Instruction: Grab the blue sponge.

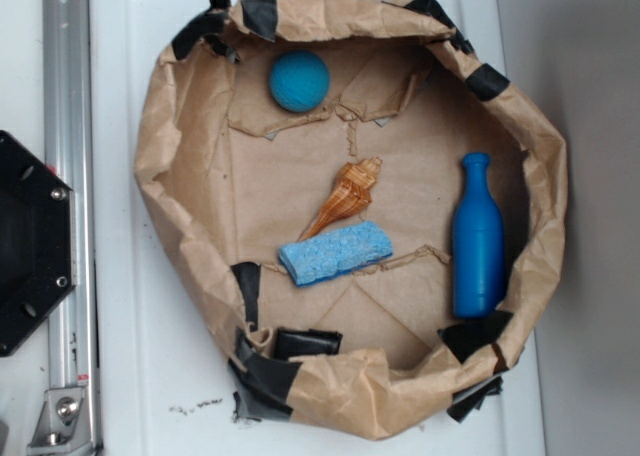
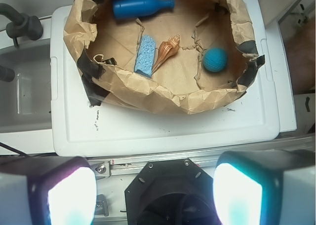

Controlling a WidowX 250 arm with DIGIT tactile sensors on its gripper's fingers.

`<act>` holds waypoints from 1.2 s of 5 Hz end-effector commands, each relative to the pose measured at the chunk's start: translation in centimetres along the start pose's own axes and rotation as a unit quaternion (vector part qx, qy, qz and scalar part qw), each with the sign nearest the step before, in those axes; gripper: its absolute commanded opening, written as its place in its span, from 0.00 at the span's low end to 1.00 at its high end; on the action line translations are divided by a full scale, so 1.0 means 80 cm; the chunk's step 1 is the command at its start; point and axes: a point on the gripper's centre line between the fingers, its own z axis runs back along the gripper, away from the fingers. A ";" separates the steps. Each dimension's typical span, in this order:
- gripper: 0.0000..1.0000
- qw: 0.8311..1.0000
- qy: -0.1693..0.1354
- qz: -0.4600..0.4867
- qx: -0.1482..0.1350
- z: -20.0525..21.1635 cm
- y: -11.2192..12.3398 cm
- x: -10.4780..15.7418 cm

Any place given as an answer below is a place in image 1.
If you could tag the blue sponge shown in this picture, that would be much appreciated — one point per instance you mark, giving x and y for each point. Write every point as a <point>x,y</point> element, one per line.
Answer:
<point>335,253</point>

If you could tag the orange spiral seashell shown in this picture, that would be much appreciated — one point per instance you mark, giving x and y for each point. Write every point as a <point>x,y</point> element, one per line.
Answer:
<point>350,195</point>

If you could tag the brown paper bag bin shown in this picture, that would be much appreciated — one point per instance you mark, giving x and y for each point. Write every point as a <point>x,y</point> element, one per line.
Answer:
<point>228,176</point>

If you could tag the black folded tape piece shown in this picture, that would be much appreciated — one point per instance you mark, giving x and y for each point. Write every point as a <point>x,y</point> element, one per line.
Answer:
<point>293,343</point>

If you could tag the blue ball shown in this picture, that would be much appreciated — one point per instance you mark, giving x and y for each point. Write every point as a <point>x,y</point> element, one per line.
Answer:
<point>299,81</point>

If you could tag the blue plastic bottle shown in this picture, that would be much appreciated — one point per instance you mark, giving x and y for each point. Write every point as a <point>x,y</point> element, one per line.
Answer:
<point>478,245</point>

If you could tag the white tray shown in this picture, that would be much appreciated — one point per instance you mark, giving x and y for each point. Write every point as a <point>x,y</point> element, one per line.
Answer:
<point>165,387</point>

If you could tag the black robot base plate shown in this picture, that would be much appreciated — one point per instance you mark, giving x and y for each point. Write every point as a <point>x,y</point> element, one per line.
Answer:
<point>36,243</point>

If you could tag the aluminium rail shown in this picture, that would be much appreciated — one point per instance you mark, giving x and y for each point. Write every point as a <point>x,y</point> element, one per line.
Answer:
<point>72,327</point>

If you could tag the metal corner bracket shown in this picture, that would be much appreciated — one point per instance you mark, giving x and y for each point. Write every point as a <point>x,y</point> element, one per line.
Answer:
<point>63,425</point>

